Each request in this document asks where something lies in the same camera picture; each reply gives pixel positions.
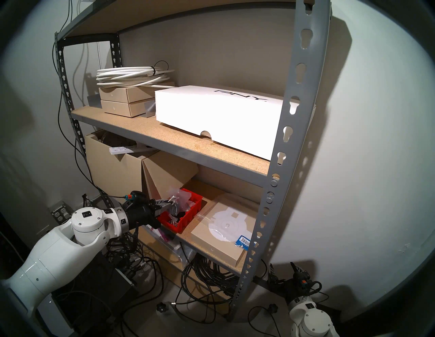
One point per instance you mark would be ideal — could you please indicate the red plastic bin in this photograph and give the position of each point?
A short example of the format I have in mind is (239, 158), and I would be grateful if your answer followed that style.
(185, 222)

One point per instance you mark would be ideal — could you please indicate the metal wall outlet box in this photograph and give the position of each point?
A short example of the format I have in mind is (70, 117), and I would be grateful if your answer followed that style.
(59, 212)

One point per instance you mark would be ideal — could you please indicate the black equipment case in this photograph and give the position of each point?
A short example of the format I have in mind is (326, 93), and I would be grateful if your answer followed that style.
(95, 299)

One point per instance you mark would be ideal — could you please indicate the grey metal rack shelf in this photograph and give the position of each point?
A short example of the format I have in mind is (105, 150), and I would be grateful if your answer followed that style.
(299, 85)

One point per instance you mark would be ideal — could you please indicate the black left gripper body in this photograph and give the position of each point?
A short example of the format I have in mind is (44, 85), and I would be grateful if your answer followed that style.
(141, 212)

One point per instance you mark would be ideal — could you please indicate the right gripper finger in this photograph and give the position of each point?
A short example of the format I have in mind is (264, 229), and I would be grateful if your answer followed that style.
(273, 273)
(296, 269)

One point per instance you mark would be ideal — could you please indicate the cardboard box with open flap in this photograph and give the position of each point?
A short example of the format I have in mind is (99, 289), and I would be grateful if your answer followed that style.
(166, 173)

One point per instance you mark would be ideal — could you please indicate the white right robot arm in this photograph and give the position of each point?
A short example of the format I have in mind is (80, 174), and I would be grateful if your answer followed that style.
(312, 321)

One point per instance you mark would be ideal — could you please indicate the small brown cardboard box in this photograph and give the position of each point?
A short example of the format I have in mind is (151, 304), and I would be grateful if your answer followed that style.
(119, 108)
(119, 94)

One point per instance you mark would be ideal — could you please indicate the clear bag of black parts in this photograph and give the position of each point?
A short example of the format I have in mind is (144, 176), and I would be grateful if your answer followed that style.
(180, 200)

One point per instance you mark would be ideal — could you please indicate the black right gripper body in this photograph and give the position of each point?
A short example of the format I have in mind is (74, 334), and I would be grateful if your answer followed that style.
(292, 288)

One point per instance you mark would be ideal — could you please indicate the white power strip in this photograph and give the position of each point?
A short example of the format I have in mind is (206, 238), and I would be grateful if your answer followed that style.
(120, 149)

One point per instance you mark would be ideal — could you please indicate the black knob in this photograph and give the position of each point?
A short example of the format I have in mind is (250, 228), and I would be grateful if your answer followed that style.
(163, 307)
(273, 308)

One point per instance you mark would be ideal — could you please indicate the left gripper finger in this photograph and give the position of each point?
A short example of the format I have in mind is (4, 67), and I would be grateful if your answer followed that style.
(162, 212)
(162, 204)

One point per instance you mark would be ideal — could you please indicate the large open cardboard box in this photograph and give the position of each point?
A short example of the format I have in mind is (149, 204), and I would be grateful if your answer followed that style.
(112, 173)

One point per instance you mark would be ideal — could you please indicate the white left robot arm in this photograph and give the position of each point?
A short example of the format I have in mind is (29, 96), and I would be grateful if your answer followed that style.
(57, 251)

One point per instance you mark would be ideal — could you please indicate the white tube with red print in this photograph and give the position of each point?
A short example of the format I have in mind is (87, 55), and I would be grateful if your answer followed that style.
(159, 233)

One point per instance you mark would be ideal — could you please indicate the white PNY cardboard box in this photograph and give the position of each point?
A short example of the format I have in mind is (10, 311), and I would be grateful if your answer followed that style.
(210, 108)

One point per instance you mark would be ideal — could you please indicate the flat brown AP mount box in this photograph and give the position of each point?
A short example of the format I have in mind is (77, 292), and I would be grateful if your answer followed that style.
(217, 248)

